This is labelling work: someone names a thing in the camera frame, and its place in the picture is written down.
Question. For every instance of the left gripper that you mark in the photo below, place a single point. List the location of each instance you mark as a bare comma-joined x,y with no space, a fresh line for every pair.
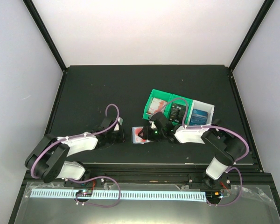
122,139

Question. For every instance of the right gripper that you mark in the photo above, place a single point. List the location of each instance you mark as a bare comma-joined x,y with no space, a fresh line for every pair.
147,134

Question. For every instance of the black leather card holder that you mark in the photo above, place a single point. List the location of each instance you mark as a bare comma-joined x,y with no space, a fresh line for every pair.
136,139

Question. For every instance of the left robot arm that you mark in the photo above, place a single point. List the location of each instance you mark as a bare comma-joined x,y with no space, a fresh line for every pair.
47,161

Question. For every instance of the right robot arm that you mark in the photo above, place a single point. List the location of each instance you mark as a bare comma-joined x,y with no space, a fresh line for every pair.
228,147

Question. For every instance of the black vip card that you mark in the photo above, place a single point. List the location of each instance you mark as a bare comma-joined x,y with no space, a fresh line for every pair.
176,113

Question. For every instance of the blue card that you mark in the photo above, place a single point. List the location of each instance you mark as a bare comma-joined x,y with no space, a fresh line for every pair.
198,117

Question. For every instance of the green bin left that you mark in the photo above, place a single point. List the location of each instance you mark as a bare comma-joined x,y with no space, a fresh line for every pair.
157,99

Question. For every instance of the green bin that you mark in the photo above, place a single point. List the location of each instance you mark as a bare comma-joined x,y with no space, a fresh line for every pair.
181,102
157,99

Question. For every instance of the green bin middle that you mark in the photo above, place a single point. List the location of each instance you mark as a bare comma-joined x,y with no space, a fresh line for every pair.
181,102

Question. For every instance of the left circuit board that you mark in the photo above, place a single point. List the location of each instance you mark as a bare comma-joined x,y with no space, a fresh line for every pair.
84,193

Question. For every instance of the circuit board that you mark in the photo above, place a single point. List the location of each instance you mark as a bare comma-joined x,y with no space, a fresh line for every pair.
217,195
84,193

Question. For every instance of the white bin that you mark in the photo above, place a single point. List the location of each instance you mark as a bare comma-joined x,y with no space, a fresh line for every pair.
204,107

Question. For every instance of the right circuit board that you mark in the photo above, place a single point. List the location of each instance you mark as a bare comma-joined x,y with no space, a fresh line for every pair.
217,195

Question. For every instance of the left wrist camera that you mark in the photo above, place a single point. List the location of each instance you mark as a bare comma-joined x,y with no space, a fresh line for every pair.
119,124

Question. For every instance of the white slotted cable duct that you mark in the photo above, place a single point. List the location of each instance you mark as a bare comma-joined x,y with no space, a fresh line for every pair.
123,195

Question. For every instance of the black aluminium frame rail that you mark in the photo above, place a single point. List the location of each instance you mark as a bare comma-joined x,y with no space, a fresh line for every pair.
170,173

